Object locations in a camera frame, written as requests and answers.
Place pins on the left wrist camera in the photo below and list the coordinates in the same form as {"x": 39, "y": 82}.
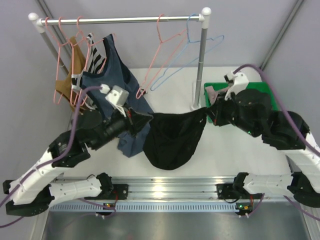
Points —
{"x": 116, "y": 96}

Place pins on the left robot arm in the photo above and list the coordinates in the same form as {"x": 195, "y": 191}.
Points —
{"x": 35, "y": 192}

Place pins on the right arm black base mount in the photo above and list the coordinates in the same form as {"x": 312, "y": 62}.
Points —
{"x": 230, "y": 190}

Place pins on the pink crumpled garment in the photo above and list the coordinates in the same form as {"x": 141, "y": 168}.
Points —
{"x": 214, "y": 95}

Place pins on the striped tank top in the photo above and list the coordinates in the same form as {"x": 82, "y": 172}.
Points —
{"x": 92, "y": 63}

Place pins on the perforated cable duct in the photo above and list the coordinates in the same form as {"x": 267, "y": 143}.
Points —
{"x": 153, "y": 207}

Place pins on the black tank top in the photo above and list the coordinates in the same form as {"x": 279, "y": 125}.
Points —
{"x": 173, "y": 138}

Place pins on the silver clothes rack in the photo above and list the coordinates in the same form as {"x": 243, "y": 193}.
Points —
{"x": 203, "y": 18}

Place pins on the brown tank top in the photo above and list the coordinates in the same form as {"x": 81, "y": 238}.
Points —
{"x": 77, "y": 65}

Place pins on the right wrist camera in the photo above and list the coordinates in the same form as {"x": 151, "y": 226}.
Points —
{"x": 237, "y": 82}

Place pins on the pink hanger with striped top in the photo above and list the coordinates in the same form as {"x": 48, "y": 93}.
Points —
{"x": 81, "y": 38}

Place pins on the blue tank top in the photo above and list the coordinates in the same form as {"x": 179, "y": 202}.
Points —
{"x": 116, "y": 73}

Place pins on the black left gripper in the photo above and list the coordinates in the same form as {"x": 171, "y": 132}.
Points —
{"x": 130, "y": 122}

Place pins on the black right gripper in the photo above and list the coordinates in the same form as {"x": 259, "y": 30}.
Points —
{"x": 217, "y": 109}

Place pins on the aluminium mounting rail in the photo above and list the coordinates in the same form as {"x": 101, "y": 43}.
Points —
{"x": 172, "y": 188}

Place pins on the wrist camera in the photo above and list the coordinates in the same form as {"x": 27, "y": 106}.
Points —
{"x": 116, "y": 96}
{"x": 237, "y": 82}

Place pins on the pink hanger with brown top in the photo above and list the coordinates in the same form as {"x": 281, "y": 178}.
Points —
{"x": 58, "y": 95}

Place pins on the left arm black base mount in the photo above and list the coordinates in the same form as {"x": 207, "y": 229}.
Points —
{"x": 120, "y": 191}

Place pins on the pink hanger with blue top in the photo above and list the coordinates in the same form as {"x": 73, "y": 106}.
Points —
{"x": 85, "y": 75}

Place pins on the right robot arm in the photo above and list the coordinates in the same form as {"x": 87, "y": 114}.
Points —
{"x": 251, "y": 111}

